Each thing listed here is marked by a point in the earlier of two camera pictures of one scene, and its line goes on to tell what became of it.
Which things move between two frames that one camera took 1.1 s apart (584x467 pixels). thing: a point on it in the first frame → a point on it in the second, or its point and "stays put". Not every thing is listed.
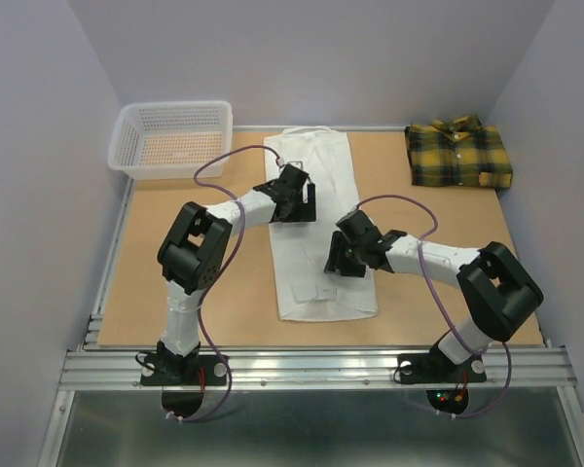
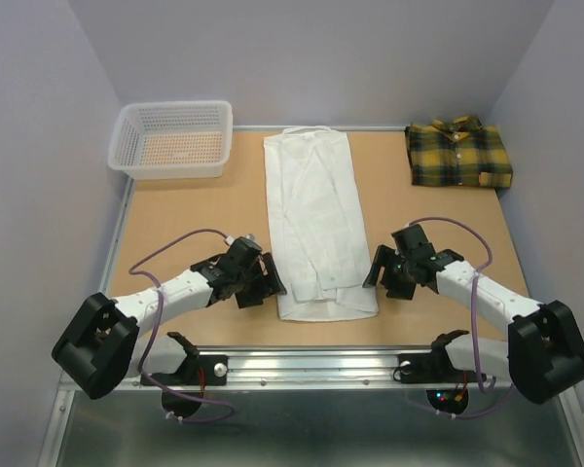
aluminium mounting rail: (319, 369) stays put
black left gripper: (306, 211) → (270, 284)
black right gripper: (336, 256) → (383, 257)
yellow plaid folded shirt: (457, 152) stays put
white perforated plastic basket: (169, 140) stays put
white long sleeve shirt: (300, 249) stays put
